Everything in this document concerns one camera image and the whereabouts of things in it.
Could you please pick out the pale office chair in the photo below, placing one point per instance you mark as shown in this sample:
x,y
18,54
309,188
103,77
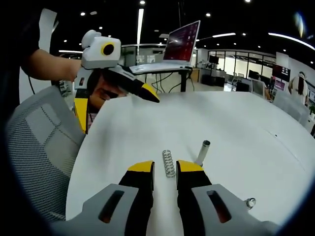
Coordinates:
x,y
290,105

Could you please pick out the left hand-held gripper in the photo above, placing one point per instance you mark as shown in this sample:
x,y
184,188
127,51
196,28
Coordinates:
x,y
98,55

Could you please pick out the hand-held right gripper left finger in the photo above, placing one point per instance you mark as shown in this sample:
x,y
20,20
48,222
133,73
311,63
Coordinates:
x,y
137,182

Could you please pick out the silver coil spring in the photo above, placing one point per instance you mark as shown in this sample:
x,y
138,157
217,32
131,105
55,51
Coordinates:
x,y
168,163

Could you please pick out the grey mesh office chair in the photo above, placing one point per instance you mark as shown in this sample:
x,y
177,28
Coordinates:
x,y
41,147

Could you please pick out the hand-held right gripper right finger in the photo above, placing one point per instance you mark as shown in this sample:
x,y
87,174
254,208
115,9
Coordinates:
x,y
194,182

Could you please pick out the person's body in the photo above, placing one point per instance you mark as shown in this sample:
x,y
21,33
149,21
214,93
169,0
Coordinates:
x,y
17,49

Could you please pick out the black-legged standing desk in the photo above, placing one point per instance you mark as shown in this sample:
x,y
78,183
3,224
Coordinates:
x,y
182,78

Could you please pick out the silver open laptop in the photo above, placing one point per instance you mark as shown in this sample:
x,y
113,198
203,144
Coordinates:
x,y
177,49

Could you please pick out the silver metal pin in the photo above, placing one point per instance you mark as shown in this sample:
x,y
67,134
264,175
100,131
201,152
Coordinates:
x,y
203,152
250,202

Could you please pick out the person's left forearm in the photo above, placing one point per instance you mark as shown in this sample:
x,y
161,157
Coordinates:
x,y
51,65

